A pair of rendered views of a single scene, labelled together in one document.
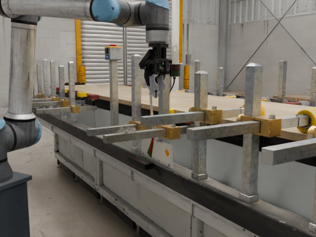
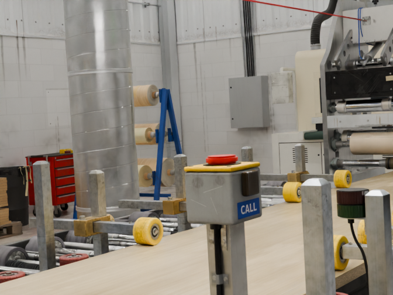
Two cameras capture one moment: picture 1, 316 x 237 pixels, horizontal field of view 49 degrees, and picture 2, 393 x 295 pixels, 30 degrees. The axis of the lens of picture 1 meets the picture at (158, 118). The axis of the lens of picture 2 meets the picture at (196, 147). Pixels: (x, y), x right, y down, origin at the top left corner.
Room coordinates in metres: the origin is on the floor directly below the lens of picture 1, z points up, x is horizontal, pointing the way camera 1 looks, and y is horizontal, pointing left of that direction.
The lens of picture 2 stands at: (2.29, 1.07, 1.29)
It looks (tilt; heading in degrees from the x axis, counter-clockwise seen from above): 3 degrees down; 247
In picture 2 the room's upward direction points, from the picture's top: 3 degrees counter-clockwise
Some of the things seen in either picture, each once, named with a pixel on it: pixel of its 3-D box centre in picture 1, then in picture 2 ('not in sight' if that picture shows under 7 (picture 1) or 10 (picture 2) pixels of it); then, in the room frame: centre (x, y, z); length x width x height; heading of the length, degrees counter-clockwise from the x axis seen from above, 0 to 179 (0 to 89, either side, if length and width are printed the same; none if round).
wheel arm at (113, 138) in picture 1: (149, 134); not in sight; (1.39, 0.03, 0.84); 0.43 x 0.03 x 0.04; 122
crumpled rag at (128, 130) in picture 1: (127, 129); not in sight; (1.33, 0.12, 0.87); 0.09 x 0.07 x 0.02; 122
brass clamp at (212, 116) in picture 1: (204, 114); not in sight; (1.24, -0.17, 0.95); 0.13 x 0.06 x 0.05; 32
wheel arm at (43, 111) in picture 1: (67, 109); not in sight; (2.47, 0.65, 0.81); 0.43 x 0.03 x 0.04; 122
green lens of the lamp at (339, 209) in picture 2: (173, 73); (353, 209); (1.49, -0.07, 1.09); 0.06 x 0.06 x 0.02
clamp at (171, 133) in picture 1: (167, 130); not in sight; (1.45, -0.04, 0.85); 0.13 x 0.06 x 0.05; 32
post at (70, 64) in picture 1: (72, 94); not in sight; (2.53, 0.63, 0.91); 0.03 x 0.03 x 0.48; 32
